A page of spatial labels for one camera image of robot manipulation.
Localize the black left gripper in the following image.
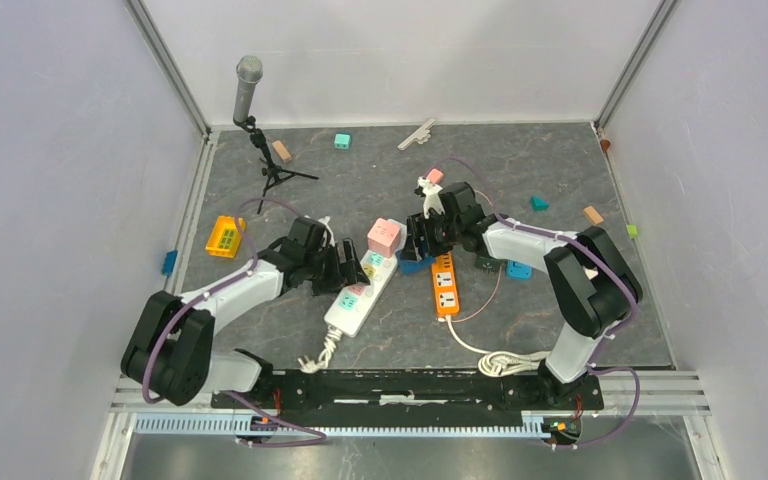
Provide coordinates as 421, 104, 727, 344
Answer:
303, 237, 369, 297

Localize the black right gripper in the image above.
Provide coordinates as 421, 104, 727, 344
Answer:
401, 208, 462, 262

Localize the pink cube socket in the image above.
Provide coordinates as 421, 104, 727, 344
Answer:
366, 218, 402, 257

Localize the white multicolour power strip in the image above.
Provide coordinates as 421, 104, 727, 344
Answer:
324, 222, 406, 337

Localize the blue cube socket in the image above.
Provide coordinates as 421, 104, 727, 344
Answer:
398, 256, 435, 276

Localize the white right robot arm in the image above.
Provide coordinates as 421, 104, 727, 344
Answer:
401, 178, 642, 408

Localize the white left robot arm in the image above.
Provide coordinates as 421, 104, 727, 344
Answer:
120, 217, 371, 408

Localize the orange power strip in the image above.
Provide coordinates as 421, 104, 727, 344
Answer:
431, 253, 460, 317

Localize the dark green socket cube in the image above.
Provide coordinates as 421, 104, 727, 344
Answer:
474, 255, 507, 274

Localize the small pink charger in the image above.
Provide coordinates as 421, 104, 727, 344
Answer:
425, 168, 444, 185

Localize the yellow toy crate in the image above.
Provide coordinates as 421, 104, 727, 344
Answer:
205, 216, 246, 259

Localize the black tripod mic stand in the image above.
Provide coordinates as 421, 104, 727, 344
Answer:
234, 116, 319, 197

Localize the teal cube block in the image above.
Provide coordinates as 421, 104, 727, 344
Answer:
333, 133, 352, 150

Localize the teal triangle block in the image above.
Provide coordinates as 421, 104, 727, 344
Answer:
530, 195, 550, 212

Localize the tan wooden block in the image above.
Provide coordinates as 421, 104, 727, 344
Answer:
272, 140, 293, 163

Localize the tan block right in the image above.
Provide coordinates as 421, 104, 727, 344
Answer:
582, 205, 604, 226

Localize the grey microphone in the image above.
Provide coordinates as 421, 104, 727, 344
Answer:
232, 55, 263, 124

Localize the white strip plug cable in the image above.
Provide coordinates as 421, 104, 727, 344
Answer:
297, 325, 346, 376

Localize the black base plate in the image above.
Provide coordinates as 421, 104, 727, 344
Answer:
244, 369, 605, 427

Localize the white plastic bracket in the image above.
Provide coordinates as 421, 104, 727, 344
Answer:
397, 118, 437, 151

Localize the coiled white cable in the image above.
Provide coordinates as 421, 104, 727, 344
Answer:
446, 316, 558, 379

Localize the blue clip on rail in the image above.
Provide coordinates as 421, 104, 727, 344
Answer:
161, 250, 178, 277

